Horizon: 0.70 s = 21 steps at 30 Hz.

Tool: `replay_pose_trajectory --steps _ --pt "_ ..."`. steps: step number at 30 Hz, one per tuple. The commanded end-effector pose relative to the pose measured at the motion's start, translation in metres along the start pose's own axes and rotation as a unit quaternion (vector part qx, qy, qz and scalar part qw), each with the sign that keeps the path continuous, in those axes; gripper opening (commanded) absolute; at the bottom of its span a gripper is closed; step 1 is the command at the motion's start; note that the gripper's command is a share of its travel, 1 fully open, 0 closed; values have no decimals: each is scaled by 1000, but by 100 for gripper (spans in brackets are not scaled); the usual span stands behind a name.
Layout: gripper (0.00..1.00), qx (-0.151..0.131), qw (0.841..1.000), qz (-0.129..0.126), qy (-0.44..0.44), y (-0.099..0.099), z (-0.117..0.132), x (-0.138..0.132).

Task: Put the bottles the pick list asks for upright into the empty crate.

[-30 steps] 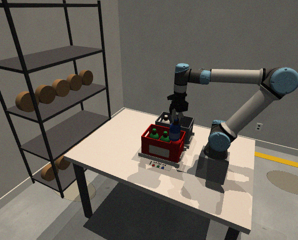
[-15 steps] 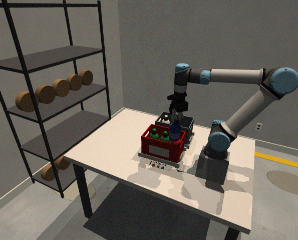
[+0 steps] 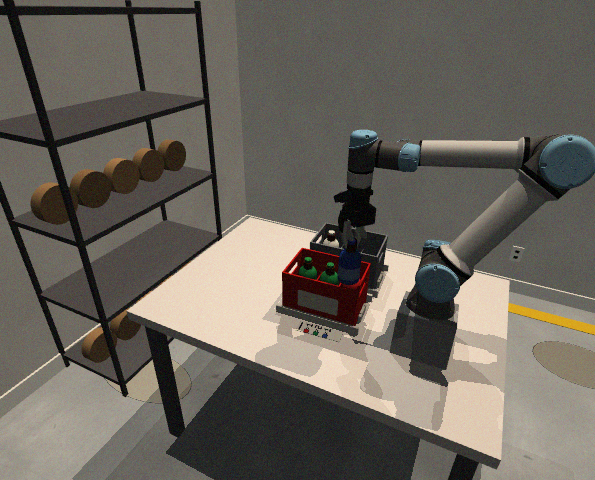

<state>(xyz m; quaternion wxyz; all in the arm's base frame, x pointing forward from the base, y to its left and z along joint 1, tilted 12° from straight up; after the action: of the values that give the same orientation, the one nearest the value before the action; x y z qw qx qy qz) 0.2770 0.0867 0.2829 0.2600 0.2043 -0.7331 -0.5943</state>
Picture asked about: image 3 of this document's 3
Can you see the green bottle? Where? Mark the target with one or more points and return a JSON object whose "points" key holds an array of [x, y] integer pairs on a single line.
{"points": [[308, 270], [329, 275]]}

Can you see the blue bottle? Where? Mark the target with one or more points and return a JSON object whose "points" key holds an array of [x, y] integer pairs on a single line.
{"points": [[349, 264]]}

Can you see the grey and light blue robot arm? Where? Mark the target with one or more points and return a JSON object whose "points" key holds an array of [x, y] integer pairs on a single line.
{"points": [[562, 162]]}

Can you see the red bottle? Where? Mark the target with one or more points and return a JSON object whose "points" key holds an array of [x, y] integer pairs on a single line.
{"points": [[352, 286]]}

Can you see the beige paper pick list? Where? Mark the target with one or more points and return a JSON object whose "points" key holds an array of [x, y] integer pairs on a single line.
{"points": [[319, 331]]}

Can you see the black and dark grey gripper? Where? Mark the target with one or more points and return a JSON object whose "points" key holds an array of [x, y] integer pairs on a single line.
{"points": [[363, 215]]}

